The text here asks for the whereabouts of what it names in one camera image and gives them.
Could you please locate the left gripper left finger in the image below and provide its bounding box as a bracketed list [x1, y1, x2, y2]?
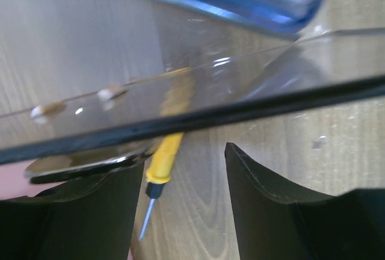
[1, 164, 143, 259]

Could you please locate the pink compartment tray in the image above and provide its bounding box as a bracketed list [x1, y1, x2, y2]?
[0, 161, 63, 200]

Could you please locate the yellow screwdriver on table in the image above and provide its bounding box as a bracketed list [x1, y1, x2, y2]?
[138, 67, 195, 240]

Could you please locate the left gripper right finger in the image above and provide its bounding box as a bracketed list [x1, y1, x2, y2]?
[225, 143, 384, 259]

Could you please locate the clear acrylic drawer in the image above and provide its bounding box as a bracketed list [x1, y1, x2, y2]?
[1, 0, 384, 181]

